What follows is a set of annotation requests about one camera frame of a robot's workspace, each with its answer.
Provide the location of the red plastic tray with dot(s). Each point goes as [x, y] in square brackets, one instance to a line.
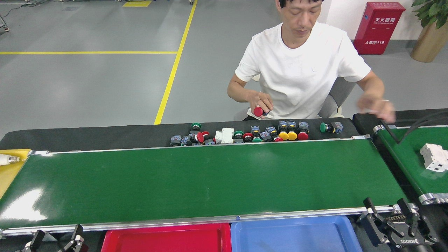
[168, 241]

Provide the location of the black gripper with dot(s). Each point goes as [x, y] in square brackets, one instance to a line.
[407, 245]

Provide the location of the narrow green conveyor belt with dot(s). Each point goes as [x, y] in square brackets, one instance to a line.
[406, 150]

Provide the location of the yellow mushroom push button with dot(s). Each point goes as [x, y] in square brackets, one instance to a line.
[292, 135]
[283, 135]

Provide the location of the red fire extinguisher cabinet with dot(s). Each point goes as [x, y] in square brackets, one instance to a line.
[379, 31]

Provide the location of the potted plant in brass pot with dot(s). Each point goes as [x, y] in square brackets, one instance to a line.
[428, 45]

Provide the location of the person's left hand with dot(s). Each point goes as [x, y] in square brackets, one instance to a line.
[376, 105]

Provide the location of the person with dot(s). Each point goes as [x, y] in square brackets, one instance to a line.
[297, 70]

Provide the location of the person's right hand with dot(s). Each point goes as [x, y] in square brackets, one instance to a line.
[260, 99]

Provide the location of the white light bulb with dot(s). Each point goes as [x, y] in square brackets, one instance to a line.
[5, 160]

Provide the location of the green mushroom push button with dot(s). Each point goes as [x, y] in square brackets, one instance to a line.
[255, 130]
[196, 125]
[238, 133]
[323, 127]

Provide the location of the person's left forearm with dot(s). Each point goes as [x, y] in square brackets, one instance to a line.
[376, 89]

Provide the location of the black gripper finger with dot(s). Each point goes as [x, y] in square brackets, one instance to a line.
[39, 235]
[78, 232]

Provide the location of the white circuit breaker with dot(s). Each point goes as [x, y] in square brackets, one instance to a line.
[225, 136]
[434, 157]

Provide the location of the metal wheeled cart frame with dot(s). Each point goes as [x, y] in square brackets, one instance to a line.
[6, 28]

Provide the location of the yellow plastic tray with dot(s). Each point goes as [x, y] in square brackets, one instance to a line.
[8, 175]

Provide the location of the grey office chair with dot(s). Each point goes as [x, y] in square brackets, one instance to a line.
[341, 92]

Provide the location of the blue grey switch block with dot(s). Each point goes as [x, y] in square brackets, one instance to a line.
[176, 140]
[265, 137]

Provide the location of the person's right forearm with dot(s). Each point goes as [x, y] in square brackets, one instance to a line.
[238, 95]

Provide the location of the long green conveyor belt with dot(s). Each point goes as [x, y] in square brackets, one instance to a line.
[210, 175]

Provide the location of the blue plastic tray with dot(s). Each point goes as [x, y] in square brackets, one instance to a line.
[297, 238]

